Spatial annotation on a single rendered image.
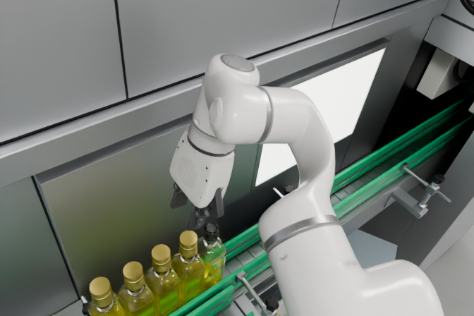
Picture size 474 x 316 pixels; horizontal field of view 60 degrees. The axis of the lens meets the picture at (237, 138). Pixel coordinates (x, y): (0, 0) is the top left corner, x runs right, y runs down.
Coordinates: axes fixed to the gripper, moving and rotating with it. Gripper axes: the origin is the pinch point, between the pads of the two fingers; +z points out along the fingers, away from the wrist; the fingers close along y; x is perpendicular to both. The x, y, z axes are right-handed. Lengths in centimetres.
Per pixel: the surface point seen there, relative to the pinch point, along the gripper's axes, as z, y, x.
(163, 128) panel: -7.4, -13.8, 1.3
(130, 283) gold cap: 13.6, 1.4, -9.3
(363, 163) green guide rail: 11, -4, 71
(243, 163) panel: 6.7, -12.6, 26.1
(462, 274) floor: 83, 32, 173
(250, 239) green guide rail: 26.7, -4.1, 29.6
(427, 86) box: -8, -13, 109
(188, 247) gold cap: 9.5, 1.4, 1.8
